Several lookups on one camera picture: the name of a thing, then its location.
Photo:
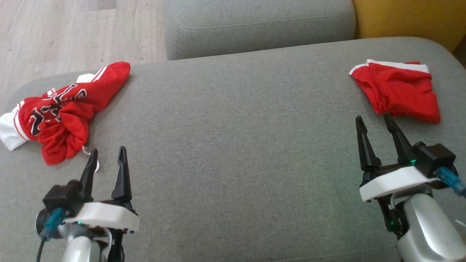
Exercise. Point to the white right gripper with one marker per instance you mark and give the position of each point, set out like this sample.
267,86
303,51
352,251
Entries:
393,180

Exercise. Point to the wide yellow sofa back cushion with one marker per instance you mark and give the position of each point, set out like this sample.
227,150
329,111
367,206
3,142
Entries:
411,18

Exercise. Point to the red basketball jersey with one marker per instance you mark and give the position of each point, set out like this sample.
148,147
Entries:
62,116

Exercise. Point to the red white-trimmed shorts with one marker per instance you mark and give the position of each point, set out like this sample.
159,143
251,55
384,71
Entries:
400,91

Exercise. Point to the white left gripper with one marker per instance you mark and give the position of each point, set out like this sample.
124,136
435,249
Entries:
105,214

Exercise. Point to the large grey sofa seat cushion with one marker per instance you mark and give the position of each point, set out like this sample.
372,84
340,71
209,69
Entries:
236,145

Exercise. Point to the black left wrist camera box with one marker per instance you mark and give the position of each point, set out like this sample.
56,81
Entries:
62,194

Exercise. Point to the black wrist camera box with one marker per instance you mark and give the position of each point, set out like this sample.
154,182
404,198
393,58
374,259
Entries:
62,194
435,156

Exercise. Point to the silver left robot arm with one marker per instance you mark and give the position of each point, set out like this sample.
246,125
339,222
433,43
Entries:
80,249

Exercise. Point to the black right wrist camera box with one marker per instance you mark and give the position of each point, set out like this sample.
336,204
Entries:
435,156

